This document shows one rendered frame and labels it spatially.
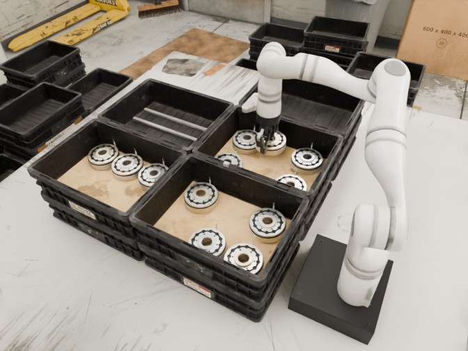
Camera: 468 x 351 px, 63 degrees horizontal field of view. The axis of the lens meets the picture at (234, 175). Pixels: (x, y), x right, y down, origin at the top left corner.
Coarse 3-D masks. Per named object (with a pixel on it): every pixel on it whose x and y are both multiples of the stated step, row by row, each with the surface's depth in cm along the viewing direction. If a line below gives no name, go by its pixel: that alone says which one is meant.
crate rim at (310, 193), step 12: (240, 108) 135; (288, 120) 129; (324, 132) 124; (336, 144) 119; (204, 156) 117; (240, 168) 113; (324, 168) 112; (276, 180) 109; (300, 192) 105; (312, 192) 105
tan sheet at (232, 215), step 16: (176, 208) 115; (224, 208) 115; (240, 208) 115; (256, 208) 115; (160, 224) 111; (176, 224) 111; (192, 224) 111; (208, 224) 111; (224, 224) 111; (240, 224) 110; (288, 224) 110; (240, 240) 106; (256, 240) 106
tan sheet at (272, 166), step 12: (228, 144) 136; (240, 156) 132; (252, 156) 131; (264, 156) 131; (276, 156) 131; (288, 156) 131; (252, 168) 127; (264, 168) 127; (276, 168) 127; (288, 168) 127; (312, 180) 122
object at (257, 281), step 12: (192, 156) 117; (180, 168) 114; (228, 168) 113; (168, 180) 110; (252, 180) 110; (264, 180) 109; (156, 192) 107; (288, 192) 105; (144, 204) 104; (132, 216) 101; (300, 216) 100; (144, 228) 98; (156, 228) 98; (288, 228) 97; (168, 240) 96; (180, 240) 95; (288, 240) 96; (192, 252) 93; (204, 252) 92; (276, 252) 92; (216, 264) 91; (228, 264) 90; (240, 276) 89; (252, 276) 87; (264, 276) 87
